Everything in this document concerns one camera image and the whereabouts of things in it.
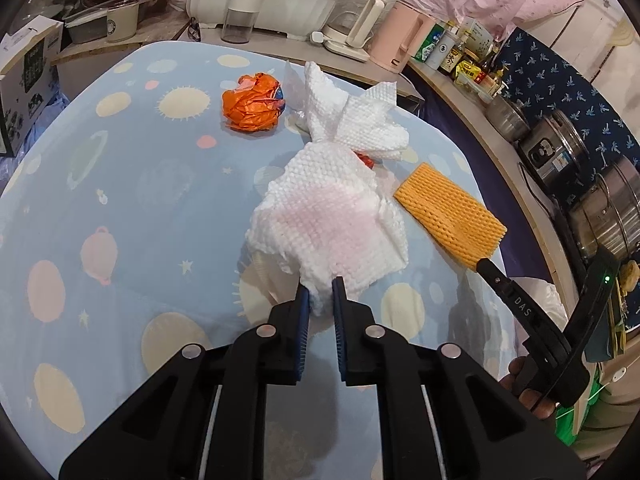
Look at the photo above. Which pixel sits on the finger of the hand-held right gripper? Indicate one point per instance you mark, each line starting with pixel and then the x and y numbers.
pixel 500 282

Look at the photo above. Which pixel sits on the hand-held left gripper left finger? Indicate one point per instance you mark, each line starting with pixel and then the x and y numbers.
pixel 302 330

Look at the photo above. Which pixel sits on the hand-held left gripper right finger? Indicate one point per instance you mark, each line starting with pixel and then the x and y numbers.
pixel 339 330

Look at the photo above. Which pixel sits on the white bin with plastic liner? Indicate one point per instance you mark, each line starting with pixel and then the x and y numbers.
pixel 545 300

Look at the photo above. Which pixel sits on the orange foam net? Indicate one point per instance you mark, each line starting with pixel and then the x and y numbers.
pixel 445 210

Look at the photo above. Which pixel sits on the pink stained paper towel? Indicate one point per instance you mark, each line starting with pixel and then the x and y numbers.
pixel 325 225

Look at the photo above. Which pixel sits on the red plastic bag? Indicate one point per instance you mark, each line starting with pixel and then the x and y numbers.
pixel 367 161

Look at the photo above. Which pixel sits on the white paper towel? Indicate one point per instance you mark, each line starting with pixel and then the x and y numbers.
pixel 360 120

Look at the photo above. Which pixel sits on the clear plastic wrapper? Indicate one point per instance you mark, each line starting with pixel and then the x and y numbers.
pixel 295 100

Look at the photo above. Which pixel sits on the person's right hand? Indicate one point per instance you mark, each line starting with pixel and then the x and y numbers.
pixel 507 379

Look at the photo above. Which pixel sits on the green plastic bag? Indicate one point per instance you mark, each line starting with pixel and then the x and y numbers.
pixel 565 425

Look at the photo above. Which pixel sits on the tan loofah sponge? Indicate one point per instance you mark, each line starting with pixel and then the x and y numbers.
pixel 629 275

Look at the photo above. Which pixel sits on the large stacked steel steamer pot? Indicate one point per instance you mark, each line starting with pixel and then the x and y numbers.
pixel 605 220

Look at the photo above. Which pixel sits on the steel rice cooker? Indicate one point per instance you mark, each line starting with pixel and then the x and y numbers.
pixel 550 160

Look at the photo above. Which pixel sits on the small steel pot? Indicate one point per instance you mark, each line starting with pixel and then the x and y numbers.
pixel 507 120

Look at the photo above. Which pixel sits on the clear food container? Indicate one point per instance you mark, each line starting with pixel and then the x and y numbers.
pixel 482 91

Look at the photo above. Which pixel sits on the blue planet print blanket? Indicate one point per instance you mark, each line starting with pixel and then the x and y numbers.
pixel 150 210

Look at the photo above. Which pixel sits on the navy floral cloth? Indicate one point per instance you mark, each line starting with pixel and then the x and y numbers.
pixel 560 85

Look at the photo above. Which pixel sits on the sauce bottle red label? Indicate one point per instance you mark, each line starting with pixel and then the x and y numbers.
pixel 487 67

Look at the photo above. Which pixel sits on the dark sauce bottle cream label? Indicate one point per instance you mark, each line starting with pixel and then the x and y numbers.
pixel 450 62

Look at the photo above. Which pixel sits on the crumpled orange wrapper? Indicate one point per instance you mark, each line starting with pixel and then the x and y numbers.
pixel 255 102

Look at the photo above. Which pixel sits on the white slim bottle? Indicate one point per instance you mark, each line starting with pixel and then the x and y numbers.
pixel 440 42

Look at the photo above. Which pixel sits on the white green carton box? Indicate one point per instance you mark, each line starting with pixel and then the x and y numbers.
pixel 477 35

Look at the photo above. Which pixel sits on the pink electric kettle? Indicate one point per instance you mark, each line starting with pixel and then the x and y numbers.
pixel 400 35

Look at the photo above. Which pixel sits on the white power plug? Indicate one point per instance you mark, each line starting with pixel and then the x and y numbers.
pixel 318 37

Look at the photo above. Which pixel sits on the glass electric kettle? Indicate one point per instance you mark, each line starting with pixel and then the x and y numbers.
pixel 360 20

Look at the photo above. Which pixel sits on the white dish rack blue lid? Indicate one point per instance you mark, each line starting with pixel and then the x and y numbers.
pixel 290 10

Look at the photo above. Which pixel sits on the small white ceramic pot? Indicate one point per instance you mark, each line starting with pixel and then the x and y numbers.
pixel 120 22

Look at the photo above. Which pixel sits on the white cardboard box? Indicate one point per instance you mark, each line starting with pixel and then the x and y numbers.
pixel 25 85

